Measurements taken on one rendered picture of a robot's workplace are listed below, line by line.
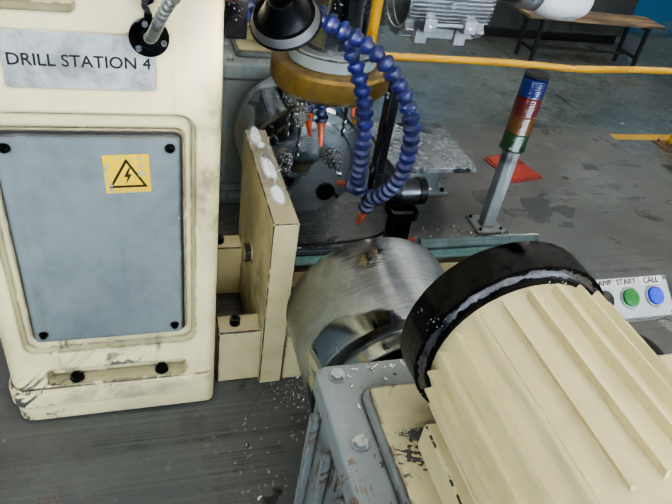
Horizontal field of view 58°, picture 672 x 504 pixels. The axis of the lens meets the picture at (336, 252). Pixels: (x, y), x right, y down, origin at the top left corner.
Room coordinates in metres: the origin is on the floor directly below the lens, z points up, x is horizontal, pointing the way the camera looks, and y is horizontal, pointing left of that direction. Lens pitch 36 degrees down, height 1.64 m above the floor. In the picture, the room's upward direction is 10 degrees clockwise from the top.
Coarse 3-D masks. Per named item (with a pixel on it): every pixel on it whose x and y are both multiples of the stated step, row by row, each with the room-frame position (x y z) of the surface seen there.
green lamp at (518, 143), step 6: (504, 132) 1.37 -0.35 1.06; (504, 138) 1.36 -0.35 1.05; (510, 138) 1.35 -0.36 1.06; (516, 138) 1.34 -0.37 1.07; (522, 138) 1.34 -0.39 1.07; (528, 138) 1.36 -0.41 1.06; (504, 144) 1.35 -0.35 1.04; (510, 144) 1.34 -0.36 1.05; (516, 144) 1.34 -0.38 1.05; (522, 144) 1.35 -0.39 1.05; (510, 150) 1.34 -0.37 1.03; (516, 150) 1.34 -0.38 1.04; (522, 150) 1.35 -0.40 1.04
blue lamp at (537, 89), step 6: (522, 78) 1.37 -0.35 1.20; (528, 78) 1.35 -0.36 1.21; (522, 84) 1.36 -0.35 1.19; (528, 84) 1.35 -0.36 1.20; (534, 84) 1.34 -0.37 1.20; (540, 84) 1.34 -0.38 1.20; (546, 84) 1.35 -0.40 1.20; (522, 90) 1.35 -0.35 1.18; (528, 90) 1.35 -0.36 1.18; (534, 90) 1.34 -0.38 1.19; (540, 90) 1.34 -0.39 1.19; (522, 96) 1.35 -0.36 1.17; (528, 96) 1.34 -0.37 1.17; (534, 96) 1.34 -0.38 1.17; (540, 96) 1.35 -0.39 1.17
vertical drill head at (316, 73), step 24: (336, 0) 0.84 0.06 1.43; (360, 0) 0.85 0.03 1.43; (360, 24) 0.85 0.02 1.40; (312, 48) 0.85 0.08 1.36; (336, 48) 0.84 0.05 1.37; (288, 72) 0.81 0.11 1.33; (312, 72) 0.82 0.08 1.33; (336, 72) 0.82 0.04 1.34; (288, 96) 0.89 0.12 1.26; (312, 96) 0.79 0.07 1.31; (336, 96) 0.79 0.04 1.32; (288, 120) 0.90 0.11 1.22
